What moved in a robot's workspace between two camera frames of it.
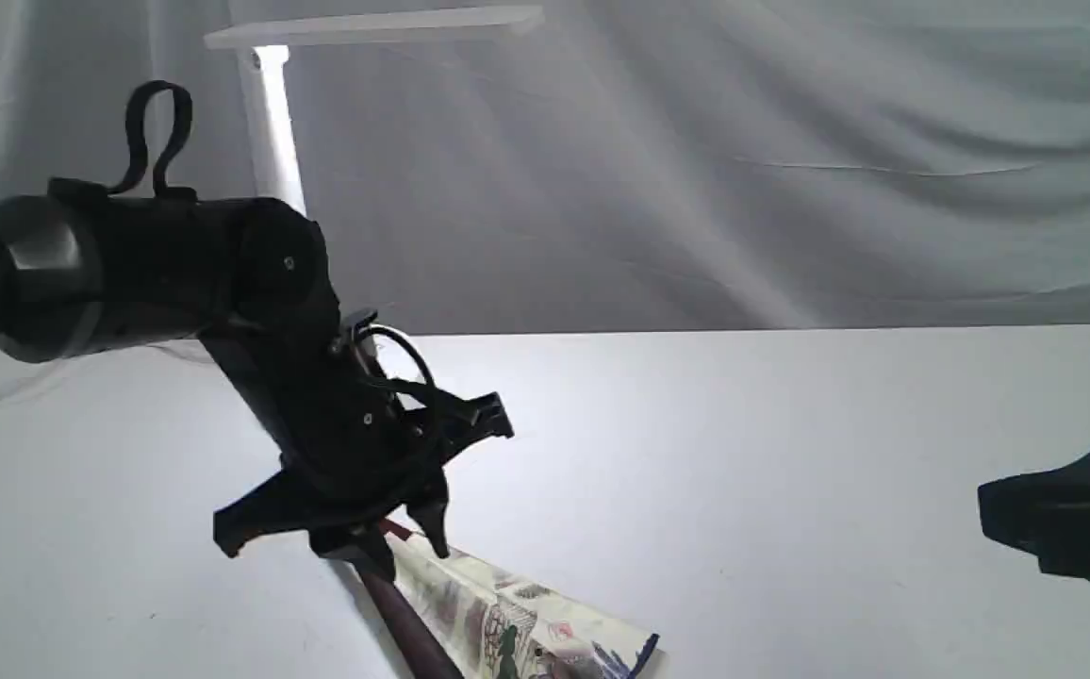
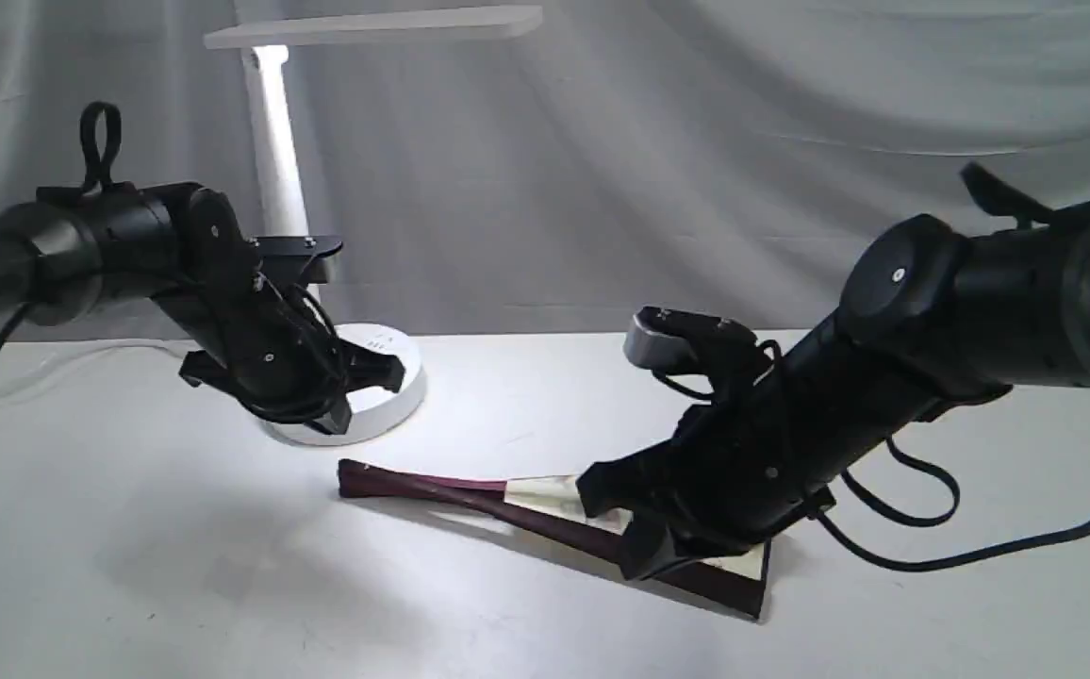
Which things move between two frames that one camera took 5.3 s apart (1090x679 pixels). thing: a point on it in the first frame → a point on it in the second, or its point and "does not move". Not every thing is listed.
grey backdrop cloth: x=629 y=165 does not move
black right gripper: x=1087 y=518 → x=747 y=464
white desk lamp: x=263 y=61 does not move
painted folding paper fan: x=467 y=617 → x=552 y=509
